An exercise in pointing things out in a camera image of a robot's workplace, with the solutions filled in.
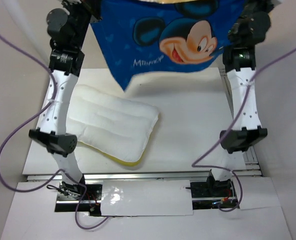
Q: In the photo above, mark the white cover plate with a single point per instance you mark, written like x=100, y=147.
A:
x=122, y=198

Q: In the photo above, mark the aluminium side rail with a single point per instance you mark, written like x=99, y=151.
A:
x=250, y=155

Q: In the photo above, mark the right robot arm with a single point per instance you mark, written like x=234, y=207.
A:
x=243, y=24

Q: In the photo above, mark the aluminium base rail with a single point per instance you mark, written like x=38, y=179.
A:
x=145, y=176

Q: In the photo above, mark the Mickey Mouse pillowcase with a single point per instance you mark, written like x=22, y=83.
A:
x=138, y=37

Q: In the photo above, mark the white pillow yellow edge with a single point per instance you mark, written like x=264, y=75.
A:
x=117, y=127

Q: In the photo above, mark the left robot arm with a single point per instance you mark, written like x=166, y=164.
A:
x=67, y=27

